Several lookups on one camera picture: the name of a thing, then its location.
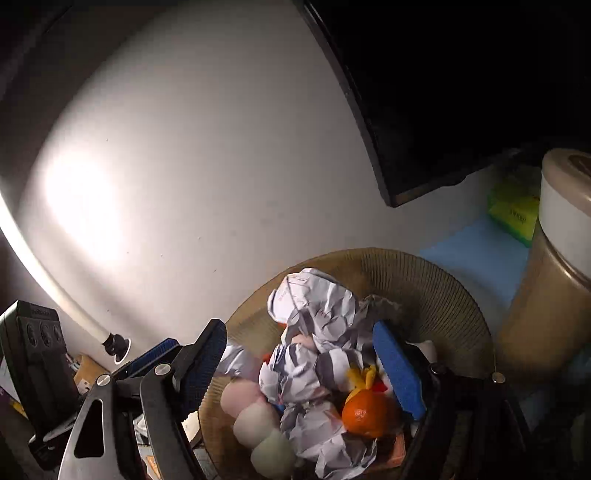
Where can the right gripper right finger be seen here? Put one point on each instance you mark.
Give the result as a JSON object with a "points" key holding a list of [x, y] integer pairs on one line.
{"points": [[419, 393]]}

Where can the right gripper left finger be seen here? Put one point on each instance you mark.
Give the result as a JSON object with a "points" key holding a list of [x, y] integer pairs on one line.
{"points": [[171, 391]]}

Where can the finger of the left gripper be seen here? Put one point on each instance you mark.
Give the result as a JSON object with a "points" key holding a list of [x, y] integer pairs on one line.
{"points": [[163, 352]]}

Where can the orange mandarin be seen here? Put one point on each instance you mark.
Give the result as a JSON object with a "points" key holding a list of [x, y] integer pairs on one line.
{"points": [[371, 415]]}

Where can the pink white green dango plush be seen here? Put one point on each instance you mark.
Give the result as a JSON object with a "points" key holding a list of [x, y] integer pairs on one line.
{"points": [[257, 428]]}

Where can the white paper ball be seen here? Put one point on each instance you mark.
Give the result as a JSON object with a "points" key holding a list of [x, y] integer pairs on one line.
{"points": [[318, 435]]}

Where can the gold ribbed bowl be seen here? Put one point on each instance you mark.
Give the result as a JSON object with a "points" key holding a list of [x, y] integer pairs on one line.
{"points": [[423, 300]]}

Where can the beige thermos bottle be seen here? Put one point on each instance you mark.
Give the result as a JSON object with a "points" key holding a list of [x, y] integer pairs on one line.
{"points": [[548, 322]]}

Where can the white desk lamp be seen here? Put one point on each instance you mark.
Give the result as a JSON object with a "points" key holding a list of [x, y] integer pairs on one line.
{"points": [[115, 345]]}

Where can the green box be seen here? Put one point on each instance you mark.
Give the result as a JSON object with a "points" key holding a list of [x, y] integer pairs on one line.
{"points": [[514, 206]]}

